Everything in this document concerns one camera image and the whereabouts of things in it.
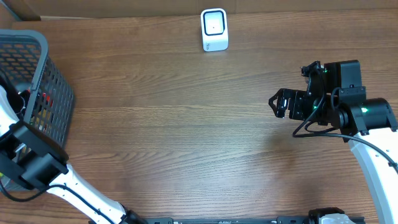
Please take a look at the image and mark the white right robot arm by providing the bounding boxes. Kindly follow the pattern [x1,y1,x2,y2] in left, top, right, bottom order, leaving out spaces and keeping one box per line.
[269,60,397,223]

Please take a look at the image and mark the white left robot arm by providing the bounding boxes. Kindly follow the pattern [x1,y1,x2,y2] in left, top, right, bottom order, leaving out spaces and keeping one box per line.
[1,79,145,223]

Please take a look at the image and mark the white barcode scanner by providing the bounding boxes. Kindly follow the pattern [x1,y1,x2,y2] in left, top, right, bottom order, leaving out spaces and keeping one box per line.
[200,8,229,52]

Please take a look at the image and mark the grey plastic mesh basket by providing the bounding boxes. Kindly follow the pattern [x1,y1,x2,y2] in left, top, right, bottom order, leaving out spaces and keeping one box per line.
[0,29,76,192]

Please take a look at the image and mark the brown cardboard backboard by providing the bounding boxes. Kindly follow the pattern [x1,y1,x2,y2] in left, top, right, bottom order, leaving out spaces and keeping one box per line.
[3,0,397,21]

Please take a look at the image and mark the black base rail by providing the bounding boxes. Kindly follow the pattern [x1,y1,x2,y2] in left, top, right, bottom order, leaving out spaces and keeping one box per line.
[88,216,364,224]

